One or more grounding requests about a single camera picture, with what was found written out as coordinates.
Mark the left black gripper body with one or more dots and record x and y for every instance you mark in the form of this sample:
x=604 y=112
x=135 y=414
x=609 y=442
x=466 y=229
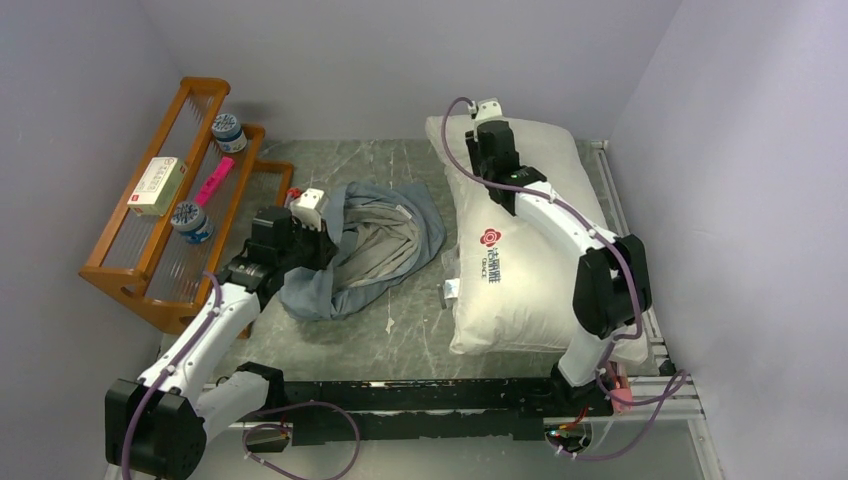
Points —
x=307 y=248

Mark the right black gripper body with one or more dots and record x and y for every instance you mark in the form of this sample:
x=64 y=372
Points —
x=480 y=165

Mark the blue grey pillow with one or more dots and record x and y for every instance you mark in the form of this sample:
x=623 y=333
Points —
x=383 y=235

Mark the white pillow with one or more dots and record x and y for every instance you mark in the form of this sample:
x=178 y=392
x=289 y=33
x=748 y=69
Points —
x=515 y=287

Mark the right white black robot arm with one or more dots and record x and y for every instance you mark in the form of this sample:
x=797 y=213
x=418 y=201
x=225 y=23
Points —
x=612 y=287

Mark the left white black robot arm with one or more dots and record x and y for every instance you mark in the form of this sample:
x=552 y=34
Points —
x=160 y=423

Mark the pink marker pen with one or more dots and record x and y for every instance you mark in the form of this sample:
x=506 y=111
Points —
x=214 y=181

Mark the wooden slatted rack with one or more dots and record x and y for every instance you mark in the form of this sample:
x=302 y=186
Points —
x=141 y=261

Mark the blue white round jar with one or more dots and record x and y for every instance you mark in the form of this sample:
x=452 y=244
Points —
x=228 y=133

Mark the white cardboard box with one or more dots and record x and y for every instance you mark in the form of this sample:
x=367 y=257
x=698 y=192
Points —
x=157 y=187

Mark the black base crossbar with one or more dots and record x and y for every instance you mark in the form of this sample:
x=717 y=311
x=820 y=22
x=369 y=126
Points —
x=522 y=409

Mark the pink small bottle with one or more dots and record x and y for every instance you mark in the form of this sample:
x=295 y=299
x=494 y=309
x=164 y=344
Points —
x=621 y=393

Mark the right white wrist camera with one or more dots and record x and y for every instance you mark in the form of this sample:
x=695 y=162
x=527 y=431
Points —
x=485 y=110

